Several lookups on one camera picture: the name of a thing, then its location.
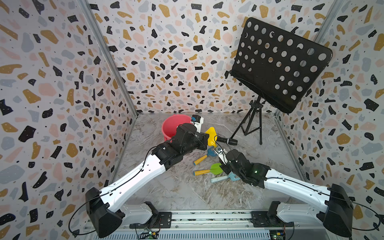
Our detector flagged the light blue fork white handle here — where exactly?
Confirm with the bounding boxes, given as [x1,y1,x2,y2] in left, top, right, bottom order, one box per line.
[210,172,240,184]

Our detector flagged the yellow shovel yellow handle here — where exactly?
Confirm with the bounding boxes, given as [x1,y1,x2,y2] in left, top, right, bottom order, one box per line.
[205,127,217,148]

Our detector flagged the green trowel yellow handle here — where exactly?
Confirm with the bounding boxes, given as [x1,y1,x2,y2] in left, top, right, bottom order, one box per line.
[194,163,223,176]

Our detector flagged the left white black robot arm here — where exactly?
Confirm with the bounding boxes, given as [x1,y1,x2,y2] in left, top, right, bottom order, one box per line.
[86,123,210,238]

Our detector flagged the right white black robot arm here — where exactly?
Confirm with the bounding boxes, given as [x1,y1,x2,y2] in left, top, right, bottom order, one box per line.
[219,150,354,238]

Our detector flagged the pink plastic bucket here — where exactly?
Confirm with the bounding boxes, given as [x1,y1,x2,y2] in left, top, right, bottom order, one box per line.
[161,115,191,141]

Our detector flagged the black microphone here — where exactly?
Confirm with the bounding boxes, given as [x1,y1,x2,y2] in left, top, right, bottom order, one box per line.
[215,136,238,146]

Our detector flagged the right green circuit board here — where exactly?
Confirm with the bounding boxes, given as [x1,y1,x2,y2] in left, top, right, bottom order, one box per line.
[270,230,286,240]

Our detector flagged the green circuit board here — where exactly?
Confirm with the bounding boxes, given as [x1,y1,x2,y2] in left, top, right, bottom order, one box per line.
[138,230,160,240]
[270,230,286,240]

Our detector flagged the left green circuit board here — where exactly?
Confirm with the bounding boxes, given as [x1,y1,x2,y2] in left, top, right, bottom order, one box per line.
[138,230,160,240]

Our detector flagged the black perforated music stand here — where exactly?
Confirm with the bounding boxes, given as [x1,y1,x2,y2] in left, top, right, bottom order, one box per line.
[230,18,333,136]

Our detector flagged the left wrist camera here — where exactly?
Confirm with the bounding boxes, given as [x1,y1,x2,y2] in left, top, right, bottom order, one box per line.
[191,115,204,133]

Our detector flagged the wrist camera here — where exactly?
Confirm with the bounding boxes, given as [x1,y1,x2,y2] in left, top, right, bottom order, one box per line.
[191,115,204,133]
[214,146,228,165]

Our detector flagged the blue rake yellow handle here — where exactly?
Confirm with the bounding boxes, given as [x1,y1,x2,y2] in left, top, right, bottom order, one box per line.
[194,147,217,166]

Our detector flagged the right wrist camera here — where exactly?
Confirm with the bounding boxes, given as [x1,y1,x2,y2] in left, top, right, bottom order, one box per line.
[214,146,228,165]

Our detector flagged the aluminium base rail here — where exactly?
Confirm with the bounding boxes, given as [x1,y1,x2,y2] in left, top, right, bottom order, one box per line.
[106,210,330,240]

